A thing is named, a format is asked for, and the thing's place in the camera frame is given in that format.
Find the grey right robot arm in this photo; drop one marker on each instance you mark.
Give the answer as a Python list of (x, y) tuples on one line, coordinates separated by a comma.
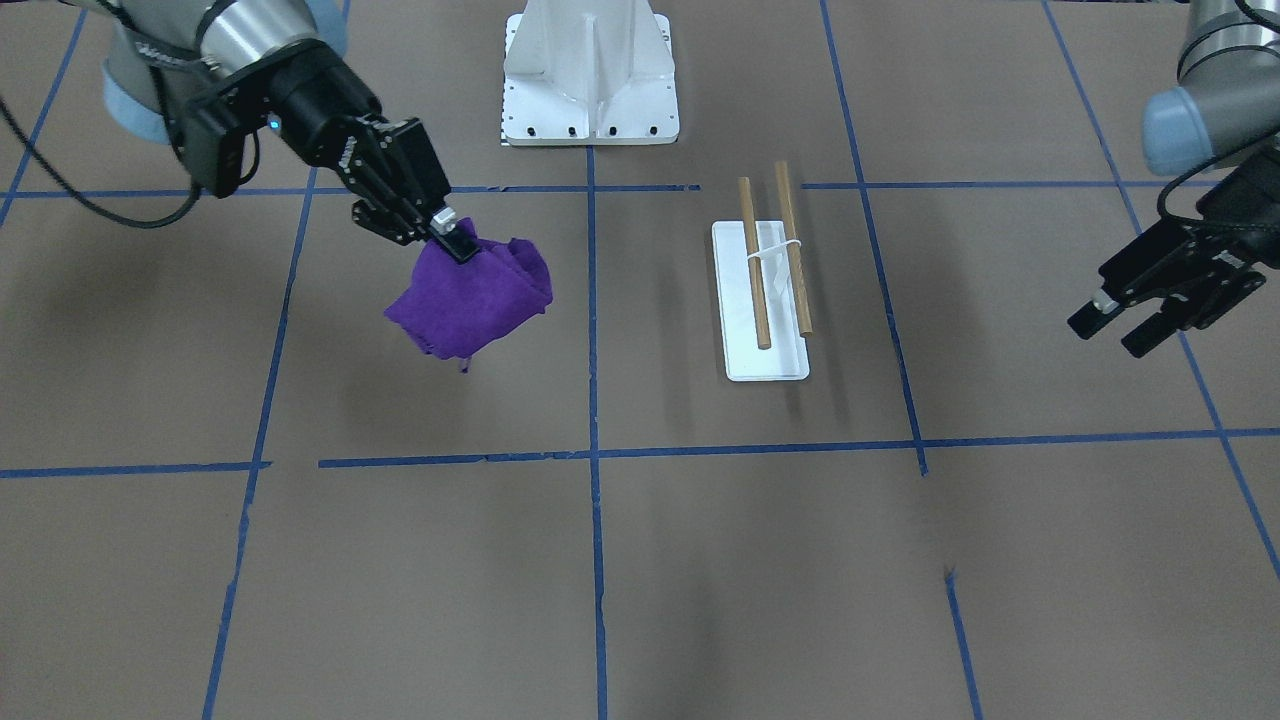
[(218, 71)]

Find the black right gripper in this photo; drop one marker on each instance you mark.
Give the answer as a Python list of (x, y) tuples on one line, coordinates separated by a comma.
[(318, 112)]

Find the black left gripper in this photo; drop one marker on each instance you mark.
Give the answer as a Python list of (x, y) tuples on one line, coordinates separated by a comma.
[(1212, 262)]

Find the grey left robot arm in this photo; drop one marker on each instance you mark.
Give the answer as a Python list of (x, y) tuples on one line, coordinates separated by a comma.
[(1213, 135)]

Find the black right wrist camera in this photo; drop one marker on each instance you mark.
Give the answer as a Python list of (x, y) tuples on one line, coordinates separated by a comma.
[(221, 146)]

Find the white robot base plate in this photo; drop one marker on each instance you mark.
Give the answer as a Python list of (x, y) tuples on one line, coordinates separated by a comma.
[(589, 73)]

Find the purple towel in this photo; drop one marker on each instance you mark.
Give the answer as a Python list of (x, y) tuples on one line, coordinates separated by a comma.
[(452, 310)]

